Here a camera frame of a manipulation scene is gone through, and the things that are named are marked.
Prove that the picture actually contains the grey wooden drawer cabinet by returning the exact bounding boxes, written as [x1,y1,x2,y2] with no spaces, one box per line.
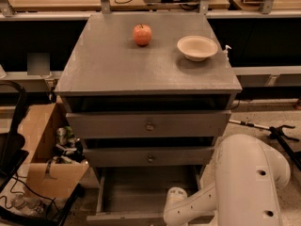
[55,12,243,188]

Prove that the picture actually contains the grey drawer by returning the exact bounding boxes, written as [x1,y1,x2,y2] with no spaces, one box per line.
[66,111,230,138]
[84,147,214,167]
[87,166,200,226]

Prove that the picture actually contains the small white pump bottle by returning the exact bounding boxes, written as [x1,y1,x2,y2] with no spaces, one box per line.
[223,45,232,61]

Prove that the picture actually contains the black floor cable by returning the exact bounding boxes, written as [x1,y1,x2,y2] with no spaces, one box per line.
[0,172,64,221]

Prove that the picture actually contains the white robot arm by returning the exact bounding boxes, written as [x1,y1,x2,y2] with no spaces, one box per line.
[163,134,291,226]

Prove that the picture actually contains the black stand with metal pole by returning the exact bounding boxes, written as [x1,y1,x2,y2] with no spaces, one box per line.
[230,120,301,171]

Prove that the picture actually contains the white paper bowl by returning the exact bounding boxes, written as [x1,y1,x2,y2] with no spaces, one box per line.
[177,36,218,62]

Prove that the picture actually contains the brown cardboard box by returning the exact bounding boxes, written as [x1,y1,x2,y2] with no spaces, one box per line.
[19,104,88,199]

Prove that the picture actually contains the grey bottom drawer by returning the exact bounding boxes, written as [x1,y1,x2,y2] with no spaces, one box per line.
[87,166,200,226]

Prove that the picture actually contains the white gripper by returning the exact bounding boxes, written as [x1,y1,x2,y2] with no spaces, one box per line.
[163,186,216,226]

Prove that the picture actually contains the red apple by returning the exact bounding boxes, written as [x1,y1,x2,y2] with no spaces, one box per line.
[133,24,152,46]

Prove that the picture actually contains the grey middle drawer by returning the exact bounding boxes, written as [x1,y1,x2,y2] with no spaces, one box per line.
[84,147,214,167]

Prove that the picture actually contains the grey top drawer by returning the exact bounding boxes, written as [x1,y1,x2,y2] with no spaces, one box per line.
[66,111,230,138]

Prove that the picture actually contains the clutter inside cardboard box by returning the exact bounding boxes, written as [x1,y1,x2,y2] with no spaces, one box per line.
[53,126,86,164]

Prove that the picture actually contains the black chair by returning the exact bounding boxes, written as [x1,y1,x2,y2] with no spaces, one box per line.
[0,81,29,192]

